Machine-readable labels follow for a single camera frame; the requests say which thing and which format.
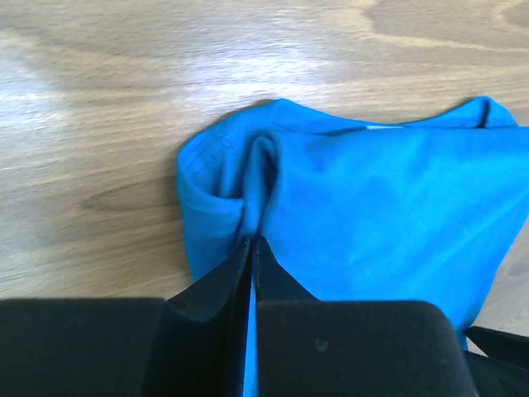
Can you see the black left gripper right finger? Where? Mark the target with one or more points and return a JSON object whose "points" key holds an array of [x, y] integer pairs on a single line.
{"points": [[309, 347]]}

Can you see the blue t shirt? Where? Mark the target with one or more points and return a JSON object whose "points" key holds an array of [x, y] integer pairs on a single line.
{"points": [[359, 210]]}

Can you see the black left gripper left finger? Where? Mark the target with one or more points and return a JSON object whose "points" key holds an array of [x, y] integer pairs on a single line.
{"points": [[190, 345]]}

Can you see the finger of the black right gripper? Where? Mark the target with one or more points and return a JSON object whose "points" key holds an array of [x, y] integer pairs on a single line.
{"points": [[503, 370]]}

